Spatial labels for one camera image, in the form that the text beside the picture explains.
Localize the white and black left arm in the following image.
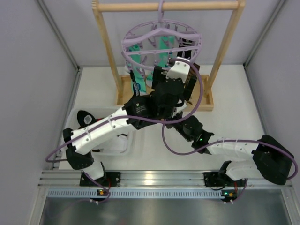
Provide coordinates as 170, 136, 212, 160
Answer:
63, 62, 190, 184

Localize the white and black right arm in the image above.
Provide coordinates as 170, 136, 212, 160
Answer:
166, 116, 294, 185

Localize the purple round clip hanger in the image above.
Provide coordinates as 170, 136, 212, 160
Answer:
121, 0, 202, 78

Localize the brown striped sock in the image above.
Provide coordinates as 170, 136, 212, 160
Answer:
187, 63, 201, 104

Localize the wooden hanging rack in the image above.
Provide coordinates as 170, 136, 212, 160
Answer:
92, 0, 245, 113

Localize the mint green sock left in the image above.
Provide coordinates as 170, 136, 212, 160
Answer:
126, 44, 141, 77

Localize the mint green sock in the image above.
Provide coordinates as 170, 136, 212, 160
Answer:
126, 44, 141, 77
145, 35, 175, 87

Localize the mint green sock right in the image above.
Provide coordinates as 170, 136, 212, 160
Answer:
145, 35, 175, 87

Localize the black white striped sock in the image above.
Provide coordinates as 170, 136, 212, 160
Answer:
176, 37, 195, 60

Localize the white plastic basket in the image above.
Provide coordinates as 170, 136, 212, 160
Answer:
65, 106, 134, 156

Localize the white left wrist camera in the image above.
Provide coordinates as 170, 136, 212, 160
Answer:
166, 57, 190, 82

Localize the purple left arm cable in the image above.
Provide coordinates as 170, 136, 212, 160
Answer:
45, 58, 203, 202

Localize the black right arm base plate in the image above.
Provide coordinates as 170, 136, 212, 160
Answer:
203, 172, 246, 189

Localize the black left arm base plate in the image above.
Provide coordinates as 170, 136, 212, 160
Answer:
79, 172, 121, 187

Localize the aluminium mounting rail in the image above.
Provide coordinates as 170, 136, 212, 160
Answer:
38, 170, 293, 188

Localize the grey slotted cable duct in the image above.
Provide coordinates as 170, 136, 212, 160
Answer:
47, 188, 224, 199

